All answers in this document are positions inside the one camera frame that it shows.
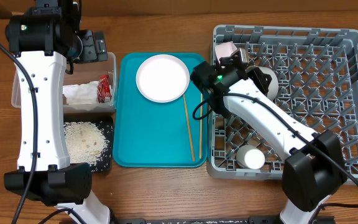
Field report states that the small pink white bowl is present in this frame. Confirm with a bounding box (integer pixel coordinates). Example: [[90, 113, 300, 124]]
[[214, 42, 237, 65]]

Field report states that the white napkin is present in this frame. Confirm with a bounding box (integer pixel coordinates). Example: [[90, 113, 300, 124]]
[[63, 81, 98, 105]]

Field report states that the red snack wrapper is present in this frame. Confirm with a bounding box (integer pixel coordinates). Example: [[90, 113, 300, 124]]
[[97, 74, 112, 103]]

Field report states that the large white plate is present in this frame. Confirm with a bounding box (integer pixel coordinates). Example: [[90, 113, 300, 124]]
[[135, 54, 190, 103]]

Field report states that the white cup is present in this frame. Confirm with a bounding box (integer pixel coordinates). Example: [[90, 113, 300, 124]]
[[236, 145, 265, 169]]

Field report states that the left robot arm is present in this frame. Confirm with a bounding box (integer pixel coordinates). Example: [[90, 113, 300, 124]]
[[4, 1, 114, 223]]

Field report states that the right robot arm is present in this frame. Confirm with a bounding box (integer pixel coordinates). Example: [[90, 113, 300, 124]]
[[190, 48, 347, 223]]

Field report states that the grey dishwasher rack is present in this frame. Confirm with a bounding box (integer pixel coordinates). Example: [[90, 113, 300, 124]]
[[207, 25, 358, 180]]

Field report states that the clear plastic bin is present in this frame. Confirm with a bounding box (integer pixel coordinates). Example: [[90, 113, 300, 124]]
[[18, 51, 117, 117]]

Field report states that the black plastic tray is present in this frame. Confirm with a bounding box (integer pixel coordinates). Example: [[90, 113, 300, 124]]
[[63, 114, 114, 173]]

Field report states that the left wooden chopstick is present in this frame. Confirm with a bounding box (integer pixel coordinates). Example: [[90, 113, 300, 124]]
[[183, 94, 195, 162]]

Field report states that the pile of rice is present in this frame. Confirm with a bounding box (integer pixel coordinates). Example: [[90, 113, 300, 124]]
[[63, 122, 109, 166]]

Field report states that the teal serving tray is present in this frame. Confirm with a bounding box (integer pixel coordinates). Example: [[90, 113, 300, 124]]
[[112, 52, 208, 168]]

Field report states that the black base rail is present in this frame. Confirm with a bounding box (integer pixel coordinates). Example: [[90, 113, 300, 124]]
[[110, 215, 336, 224]]

